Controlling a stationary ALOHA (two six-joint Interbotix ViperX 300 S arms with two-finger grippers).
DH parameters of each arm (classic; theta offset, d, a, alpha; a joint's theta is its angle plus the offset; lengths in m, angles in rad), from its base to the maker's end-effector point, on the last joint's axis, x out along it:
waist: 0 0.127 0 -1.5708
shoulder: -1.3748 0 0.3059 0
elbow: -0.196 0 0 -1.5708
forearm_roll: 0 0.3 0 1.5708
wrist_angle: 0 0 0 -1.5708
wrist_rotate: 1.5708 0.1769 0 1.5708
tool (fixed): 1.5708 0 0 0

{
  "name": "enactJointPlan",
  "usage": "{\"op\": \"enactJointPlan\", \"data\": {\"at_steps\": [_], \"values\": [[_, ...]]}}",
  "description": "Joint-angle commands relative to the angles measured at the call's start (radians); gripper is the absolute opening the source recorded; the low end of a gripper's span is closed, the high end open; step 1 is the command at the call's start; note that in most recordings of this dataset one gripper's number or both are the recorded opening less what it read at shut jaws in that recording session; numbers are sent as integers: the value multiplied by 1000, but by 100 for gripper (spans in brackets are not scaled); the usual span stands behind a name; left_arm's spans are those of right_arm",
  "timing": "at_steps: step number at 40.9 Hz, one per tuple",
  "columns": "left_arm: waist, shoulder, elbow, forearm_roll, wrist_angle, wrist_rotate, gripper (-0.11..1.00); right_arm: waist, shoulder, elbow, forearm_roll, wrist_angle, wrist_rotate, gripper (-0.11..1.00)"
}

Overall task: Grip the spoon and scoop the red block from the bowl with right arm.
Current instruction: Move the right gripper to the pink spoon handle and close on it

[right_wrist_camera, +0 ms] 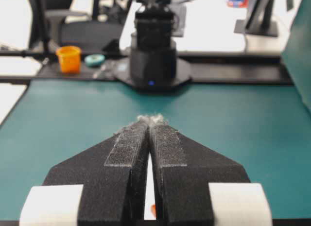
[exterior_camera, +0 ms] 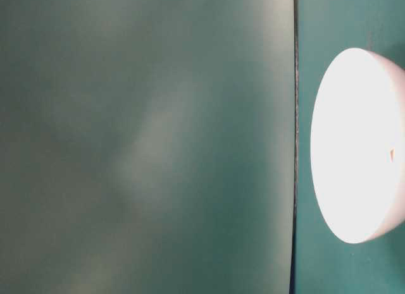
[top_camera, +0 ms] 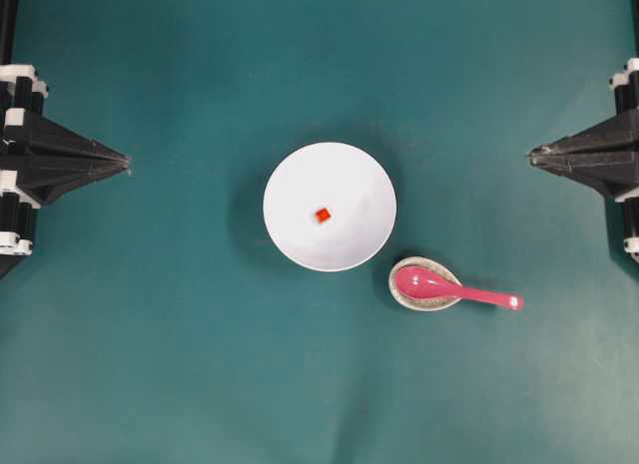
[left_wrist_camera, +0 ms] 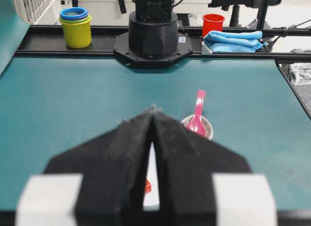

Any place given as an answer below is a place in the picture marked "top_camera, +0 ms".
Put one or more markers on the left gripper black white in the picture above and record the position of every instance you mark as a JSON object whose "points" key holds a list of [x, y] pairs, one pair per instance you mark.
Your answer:
{"points": [[24, 191]]}

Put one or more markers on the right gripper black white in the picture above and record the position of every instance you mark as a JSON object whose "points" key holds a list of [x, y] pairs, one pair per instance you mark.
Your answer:
{"points": [[614, 177]]}

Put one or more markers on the pink plastic spoon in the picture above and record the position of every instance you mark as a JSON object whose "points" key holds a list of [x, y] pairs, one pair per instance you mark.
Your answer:
{"points": [[417, 282]]}

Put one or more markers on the speckled ceramic spoon rest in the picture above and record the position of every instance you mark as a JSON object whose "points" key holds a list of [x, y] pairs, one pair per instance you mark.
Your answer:
{"points": [[427, 304]]}

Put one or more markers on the white round bowl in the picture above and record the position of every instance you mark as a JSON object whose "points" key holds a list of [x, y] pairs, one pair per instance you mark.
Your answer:
{"points": [[351, 184]]}

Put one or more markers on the small red block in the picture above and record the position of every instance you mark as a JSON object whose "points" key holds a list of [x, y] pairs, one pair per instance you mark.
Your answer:
{"points": [[322, 215]]}

